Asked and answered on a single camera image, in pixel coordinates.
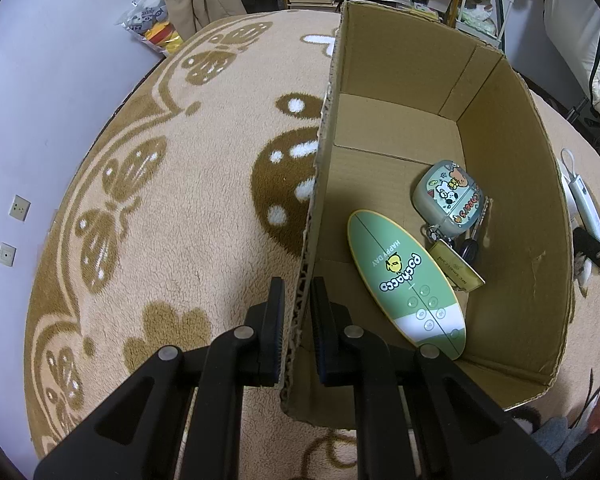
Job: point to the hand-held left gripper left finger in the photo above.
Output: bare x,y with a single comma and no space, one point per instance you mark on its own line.
277,330

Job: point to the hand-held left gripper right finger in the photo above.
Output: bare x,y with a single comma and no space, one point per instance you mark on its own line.
321,340

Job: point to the green oval board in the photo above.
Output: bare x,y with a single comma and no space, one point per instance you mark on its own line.
395,270

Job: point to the yellow key tag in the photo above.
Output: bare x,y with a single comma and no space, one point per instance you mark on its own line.
452,267

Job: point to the grey cartoon earbuds case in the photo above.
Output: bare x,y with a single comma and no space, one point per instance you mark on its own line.
447,195

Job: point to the cardboard box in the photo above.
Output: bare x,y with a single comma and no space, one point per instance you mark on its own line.
480,85

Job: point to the blue-grey trouser leg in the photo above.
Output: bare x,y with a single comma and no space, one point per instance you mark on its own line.
560,440

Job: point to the green tissue pack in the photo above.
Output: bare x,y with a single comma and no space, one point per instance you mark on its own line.
477,20

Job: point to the plastic bag of toys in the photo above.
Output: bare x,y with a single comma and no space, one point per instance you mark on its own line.
150,17

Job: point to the white wall socket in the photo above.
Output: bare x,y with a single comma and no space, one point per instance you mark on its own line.
19,207
6,255

